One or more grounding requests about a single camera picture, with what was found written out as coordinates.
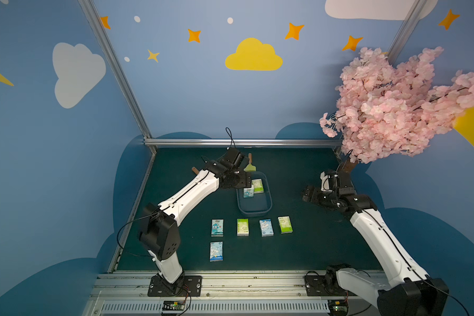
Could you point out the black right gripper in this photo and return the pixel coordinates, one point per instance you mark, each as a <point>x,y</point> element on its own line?
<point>314,193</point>

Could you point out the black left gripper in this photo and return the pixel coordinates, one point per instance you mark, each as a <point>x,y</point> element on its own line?
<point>241,180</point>

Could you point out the white teal tissue pack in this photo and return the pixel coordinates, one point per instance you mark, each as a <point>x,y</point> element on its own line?
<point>248,192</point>

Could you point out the green white tissue pack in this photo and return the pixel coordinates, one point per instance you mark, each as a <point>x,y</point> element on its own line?
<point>243,227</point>

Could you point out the teal red patterned tissue pack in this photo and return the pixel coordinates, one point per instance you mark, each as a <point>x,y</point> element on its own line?
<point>217,228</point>

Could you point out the blue star tissue pack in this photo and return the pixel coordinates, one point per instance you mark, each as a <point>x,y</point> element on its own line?
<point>266,228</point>

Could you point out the blue white tissue pack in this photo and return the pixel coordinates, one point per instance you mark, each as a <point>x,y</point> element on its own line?
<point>216,252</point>

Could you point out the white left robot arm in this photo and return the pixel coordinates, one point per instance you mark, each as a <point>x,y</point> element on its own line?
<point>158,229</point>

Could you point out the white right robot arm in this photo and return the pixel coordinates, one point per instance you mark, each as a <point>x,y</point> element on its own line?
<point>408,290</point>

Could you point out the blue plastic storage box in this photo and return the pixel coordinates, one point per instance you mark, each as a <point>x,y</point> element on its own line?
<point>260,204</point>

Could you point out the pink artificial blossom tree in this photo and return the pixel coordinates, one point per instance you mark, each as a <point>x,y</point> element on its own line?
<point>385,110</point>

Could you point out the right green circuit board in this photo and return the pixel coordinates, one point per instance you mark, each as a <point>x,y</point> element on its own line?
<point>337,308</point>

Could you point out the green circuit board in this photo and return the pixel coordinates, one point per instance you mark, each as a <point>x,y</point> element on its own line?
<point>337,308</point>
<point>169,306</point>

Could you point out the left green circuit board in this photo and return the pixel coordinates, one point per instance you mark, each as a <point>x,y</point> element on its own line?
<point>169,306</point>

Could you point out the green garden trowel wooden handle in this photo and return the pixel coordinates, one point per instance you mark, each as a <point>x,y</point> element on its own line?
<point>250,167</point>

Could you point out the aluminium back frame rail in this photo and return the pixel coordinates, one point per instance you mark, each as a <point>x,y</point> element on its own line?
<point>180,142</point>

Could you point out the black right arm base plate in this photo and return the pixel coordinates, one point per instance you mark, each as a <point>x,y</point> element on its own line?
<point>322,285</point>

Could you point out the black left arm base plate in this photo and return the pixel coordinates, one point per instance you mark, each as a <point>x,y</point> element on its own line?
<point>189,285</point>

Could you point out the left floor frame rail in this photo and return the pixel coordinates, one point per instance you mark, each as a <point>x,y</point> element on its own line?
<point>128,191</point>

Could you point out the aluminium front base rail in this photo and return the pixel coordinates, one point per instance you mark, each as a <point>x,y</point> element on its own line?
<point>222,293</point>

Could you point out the aluminium right corner post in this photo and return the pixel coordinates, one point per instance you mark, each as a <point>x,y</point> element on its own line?
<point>406,29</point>

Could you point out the aluminium corner post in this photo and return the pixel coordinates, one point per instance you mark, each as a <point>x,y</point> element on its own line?
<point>406,29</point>
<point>92,16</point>

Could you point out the aluminium left corner post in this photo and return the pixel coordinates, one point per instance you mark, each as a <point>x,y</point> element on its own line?
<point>92,16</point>

